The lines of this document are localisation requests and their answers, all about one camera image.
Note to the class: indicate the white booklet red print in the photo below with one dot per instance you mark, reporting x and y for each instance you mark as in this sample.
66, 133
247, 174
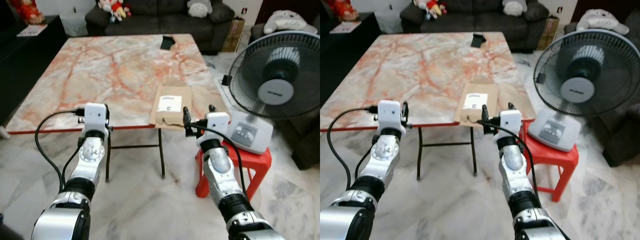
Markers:
345, 27
32, 30

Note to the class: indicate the brown cardboard box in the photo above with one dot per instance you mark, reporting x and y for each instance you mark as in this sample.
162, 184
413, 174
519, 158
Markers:
549, 33
233, 35

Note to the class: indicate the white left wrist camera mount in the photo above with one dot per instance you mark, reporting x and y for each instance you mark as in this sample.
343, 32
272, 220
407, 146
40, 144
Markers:
96, 116
390, 114

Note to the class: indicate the brown cardboard parcel white label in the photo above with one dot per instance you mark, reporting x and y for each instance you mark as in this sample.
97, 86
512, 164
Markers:
470, 115
172, 120

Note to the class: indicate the marble pattern folding table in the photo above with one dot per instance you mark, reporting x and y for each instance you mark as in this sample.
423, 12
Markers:
420, 75
100, 75

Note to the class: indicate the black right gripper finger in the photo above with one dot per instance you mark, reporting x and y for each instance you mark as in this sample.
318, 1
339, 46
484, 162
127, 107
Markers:
212, 108
187, 120
484, 122
511, 106

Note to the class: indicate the grey electric table fan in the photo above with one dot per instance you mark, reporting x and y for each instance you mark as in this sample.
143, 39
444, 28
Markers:
275, 91
577, 90

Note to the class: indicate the red plastic stool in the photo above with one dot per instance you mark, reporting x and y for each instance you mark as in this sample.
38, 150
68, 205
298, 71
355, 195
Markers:
256, 161
557, 159

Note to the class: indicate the dark grey sofa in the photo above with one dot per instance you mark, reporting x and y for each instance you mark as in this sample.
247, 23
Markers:
475, 21
160, 22

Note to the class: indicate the black low cabinet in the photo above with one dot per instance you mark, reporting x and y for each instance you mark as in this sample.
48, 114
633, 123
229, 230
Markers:
345, 60
25, 65

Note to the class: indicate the grey plush toy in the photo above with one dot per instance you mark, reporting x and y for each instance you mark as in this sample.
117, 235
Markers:
199, 7
515, 6

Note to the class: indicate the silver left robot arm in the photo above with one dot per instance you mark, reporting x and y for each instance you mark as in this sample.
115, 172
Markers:
380, 160
82, 160

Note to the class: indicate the small black pouch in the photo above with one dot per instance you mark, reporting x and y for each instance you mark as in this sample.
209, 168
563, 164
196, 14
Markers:
167, 43
478, 40

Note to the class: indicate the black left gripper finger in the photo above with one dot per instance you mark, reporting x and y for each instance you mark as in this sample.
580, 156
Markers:
405, 108

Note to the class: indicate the colourful plush doll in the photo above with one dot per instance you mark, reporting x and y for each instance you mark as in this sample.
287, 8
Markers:
431, 7
116, 8

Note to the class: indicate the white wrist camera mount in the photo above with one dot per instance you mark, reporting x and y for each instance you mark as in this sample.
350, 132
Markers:
511, 121
218, 124
96, 116
390, 114

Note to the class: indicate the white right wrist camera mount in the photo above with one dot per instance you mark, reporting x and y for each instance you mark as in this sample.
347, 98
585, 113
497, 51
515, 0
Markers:
511, 121
218, 124

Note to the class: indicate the white plush toy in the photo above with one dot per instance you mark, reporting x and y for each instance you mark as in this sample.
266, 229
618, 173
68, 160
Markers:
287, 21
602, 20

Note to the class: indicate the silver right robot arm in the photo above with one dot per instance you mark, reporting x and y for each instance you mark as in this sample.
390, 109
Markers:
515, 170
222, 172

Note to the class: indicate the red festive ornament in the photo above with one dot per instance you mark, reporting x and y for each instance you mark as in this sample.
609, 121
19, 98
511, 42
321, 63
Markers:
27, 11
341, 9

